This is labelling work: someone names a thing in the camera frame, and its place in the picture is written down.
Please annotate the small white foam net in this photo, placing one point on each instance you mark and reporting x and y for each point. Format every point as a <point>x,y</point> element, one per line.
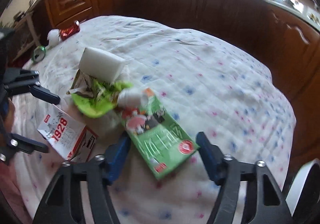
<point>53,38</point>

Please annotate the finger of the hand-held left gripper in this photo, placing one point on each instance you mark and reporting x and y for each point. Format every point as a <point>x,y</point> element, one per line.
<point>46,96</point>
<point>30,145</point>

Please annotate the red and white carton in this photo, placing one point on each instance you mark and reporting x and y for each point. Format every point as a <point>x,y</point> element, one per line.
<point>67,134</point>

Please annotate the crushed red can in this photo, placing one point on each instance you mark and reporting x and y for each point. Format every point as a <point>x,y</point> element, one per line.
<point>70,30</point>

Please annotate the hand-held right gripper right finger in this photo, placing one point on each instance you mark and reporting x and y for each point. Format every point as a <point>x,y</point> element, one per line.
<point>208,154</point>

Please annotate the green plate with wrappers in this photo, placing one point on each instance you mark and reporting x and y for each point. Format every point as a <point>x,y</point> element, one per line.
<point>97,100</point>

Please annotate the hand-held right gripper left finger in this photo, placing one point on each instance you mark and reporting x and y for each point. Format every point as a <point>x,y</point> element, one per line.
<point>116,156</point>

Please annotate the white foam block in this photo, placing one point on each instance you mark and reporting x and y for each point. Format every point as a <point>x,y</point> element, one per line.
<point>102,66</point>

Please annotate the white dotted tablecloth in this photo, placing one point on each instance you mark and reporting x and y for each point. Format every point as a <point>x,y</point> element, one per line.
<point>200,76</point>

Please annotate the light wooden rack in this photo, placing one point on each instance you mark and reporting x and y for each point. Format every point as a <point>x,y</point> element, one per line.
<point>25,31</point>

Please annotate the green drink carton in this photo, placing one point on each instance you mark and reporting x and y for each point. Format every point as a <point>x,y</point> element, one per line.
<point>160,136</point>

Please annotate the white bin with black bag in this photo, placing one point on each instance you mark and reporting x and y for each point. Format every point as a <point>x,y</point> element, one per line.
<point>302,181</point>

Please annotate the crushed green can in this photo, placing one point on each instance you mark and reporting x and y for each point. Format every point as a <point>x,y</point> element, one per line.
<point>38,54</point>

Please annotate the small white bottle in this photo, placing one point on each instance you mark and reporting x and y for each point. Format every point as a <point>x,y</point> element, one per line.
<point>131,97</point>

